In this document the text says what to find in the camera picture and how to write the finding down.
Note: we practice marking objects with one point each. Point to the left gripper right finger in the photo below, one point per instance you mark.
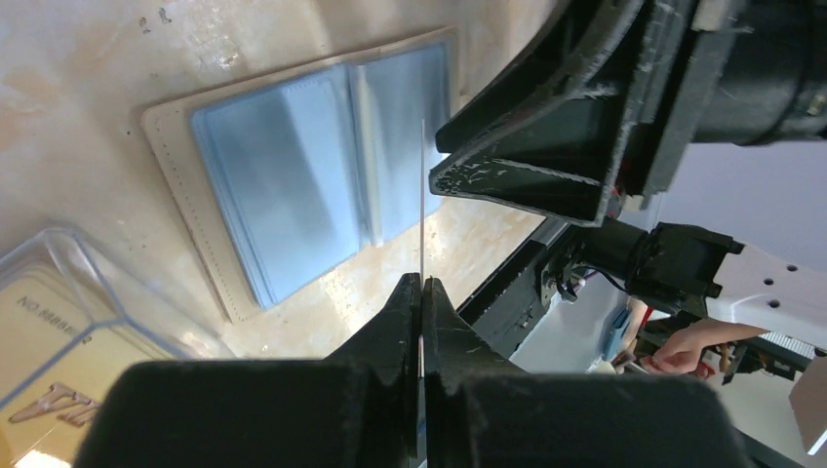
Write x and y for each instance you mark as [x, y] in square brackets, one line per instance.
[484, 411]

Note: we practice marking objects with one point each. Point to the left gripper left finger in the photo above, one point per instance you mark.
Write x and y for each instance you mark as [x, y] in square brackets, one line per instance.
[354, 408]

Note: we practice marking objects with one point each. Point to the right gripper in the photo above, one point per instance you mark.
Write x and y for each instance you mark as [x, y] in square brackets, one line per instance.
[540, 136]

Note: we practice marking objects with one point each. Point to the clear plastic card box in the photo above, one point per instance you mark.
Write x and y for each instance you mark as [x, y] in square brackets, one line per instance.
[109, 292]

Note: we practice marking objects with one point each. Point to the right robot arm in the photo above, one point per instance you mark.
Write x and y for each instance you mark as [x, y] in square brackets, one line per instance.
[677, 268]

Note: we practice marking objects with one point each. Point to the person's bare hand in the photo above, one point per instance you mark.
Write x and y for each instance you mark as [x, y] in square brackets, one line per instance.
[679, 355]

